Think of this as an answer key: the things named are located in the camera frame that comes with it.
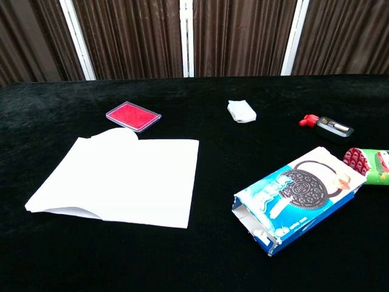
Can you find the white crumpled tissue pack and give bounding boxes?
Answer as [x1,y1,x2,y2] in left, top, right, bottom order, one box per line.
[227,99,257,124]

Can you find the red ink pad case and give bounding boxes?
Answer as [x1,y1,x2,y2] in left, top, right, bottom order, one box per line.
[105,101,162,133]

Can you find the white paper sheets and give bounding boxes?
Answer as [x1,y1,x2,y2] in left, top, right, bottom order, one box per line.
[24,127,200,229]

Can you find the black velvet tablecloth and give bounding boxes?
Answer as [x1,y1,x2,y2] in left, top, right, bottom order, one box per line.
[0,74,389,292]

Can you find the blue Oreo cookie box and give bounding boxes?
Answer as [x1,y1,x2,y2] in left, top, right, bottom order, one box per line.
[231,146,368,257]

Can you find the brown pleated curtain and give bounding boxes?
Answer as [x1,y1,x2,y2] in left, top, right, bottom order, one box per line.
[0,0,389,88]

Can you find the black bottle with red cap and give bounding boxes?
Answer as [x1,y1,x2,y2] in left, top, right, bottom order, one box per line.
[299,114,355,144]

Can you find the green and red snack package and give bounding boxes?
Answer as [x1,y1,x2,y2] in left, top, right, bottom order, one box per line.
[343,147,389,186]

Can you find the white metal frame post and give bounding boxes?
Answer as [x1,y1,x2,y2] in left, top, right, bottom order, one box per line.
[179,0,195,78]
[58,0,97,81]
[280,0,311,77]

